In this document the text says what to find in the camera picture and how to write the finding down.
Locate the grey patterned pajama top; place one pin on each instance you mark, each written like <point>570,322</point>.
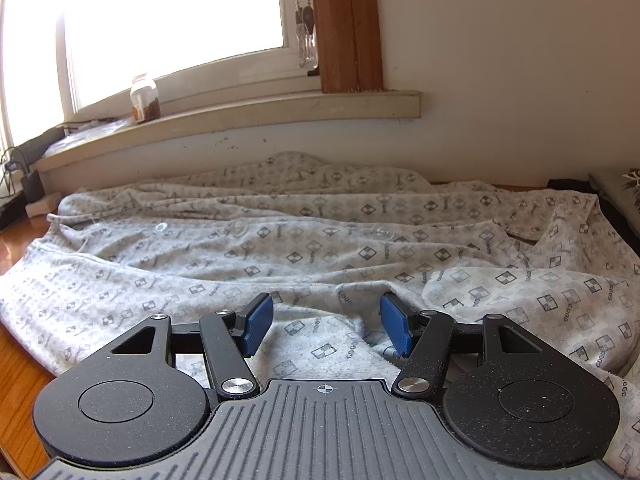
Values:
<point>300,240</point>

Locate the wooden window trim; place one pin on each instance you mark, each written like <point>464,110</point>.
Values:
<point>345,25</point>

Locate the black folded garment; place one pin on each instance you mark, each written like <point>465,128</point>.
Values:
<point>570,185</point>

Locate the grey printed t-shirt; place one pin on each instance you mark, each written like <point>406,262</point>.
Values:
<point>620,180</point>

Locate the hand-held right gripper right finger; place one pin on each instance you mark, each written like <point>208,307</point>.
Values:
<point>397,325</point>

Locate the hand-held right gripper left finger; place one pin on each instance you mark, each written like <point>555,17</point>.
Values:
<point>259,325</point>

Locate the white framed window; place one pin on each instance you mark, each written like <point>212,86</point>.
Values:
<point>150,20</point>

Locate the glass jar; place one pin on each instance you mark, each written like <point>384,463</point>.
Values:
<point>145,102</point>

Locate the beige window sill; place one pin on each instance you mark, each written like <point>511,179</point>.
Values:
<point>250,115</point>

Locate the black power adapter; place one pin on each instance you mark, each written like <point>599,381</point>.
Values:
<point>32,185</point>

